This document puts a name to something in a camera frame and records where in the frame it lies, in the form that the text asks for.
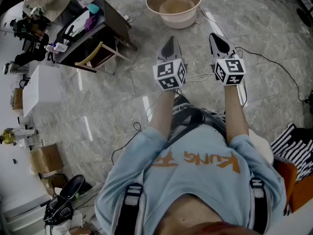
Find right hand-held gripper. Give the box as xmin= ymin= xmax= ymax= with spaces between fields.
xmin=209 ymin=32 xmax=246 ymax=86

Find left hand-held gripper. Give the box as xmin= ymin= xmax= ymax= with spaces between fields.
xmin=152 ymin=36 xmax=188 ymax=92

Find person's left forearm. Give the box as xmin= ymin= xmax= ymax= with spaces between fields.
xmin=148 ymin=89 xmax=176 ymax=141

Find person's right forearm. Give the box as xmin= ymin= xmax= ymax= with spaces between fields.
xmin=223 ymin=84 xmax=250 ymax=144

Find dark wooden desk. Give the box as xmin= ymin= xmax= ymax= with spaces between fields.
xmin=55 ymin=0 xmax=138 ymax=66

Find wooden chair with curved back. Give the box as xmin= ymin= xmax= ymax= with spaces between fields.
xmin=74 ymin=41 xmax=131 ymax=75

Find person's printed grey shirt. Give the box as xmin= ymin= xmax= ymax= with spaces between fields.
xmin=168 ymin=95 xmax=227 ymax=143

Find purple cloth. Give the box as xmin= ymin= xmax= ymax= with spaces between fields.
xmin=84 ymin=15 xmax=99 ymax=32

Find black round stand base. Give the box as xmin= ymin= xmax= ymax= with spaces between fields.
xmin=296 ymin=7 xmax=313 ymax=28

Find white oval tray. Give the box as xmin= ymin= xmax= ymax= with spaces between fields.
xmin=62 ymin=9 xmax=91 ymax=44

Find white seat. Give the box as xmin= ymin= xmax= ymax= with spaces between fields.
xmin=247 ymin=128 xmax=275 ymax=166

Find white bottle with blue cap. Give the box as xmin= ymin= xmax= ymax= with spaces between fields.
xmin=44 ymin=43 xmax=69 ymax=54

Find black white striped cloth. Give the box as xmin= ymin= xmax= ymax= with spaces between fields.
xmin=269 ymin=123 xmax=313 ymax=184

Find person's light blue sweatshirt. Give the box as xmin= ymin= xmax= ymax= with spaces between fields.
xmin=94 ymin=125 xmax=287 ymax=235

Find white box cabinet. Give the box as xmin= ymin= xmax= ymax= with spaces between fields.
xmin=22 ymin=64 xmax=62 ymax=118

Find black office chair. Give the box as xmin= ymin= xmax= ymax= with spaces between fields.
xmin=9 ymin=18 xmax=50 ymax=66

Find small cardboard box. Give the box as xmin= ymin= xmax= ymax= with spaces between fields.
xmin=12 ymin=88 xmax=24 ymax=111

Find large cardboard box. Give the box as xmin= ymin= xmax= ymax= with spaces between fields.
xmin=30 ymin=143 xmax=65 ymax=175

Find person's bare neck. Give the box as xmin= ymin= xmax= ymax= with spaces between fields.
xmin=156 ymin=194 xmax=245 ymax=235

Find black round helmet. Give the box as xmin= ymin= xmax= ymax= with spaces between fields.
xmin=43 ymin=174 xmax=87 ymax=228

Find orange cushion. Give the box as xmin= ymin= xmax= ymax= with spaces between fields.
xmin=275 ymin=161 xmax=313 ymax=214

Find open cardboard box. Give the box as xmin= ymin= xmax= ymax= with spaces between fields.
xmin=40 ymin=173 xmax=68 ymax=196

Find yellow toy figure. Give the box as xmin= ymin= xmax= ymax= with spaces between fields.
xmin=0 ymin=128 xmax=18 ymax=146

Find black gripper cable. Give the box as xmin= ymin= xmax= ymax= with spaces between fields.
xmin=235 ymin=46 xmax=309 ymax=103

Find black floor cable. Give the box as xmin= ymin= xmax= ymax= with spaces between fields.
xmin=111 ymin=121 xmax=143 ymax=165

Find black handled tool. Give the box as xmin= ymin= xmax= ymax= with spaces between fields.
xmin=61 ymin=24 xmax=75 ymax=43

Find black harness strap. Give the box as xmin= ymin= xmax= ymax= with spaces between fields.
xmin=121 ymin=183 xmax=145 ymax=235
xmin=248 ymin=177 xmax=268 ymax=235

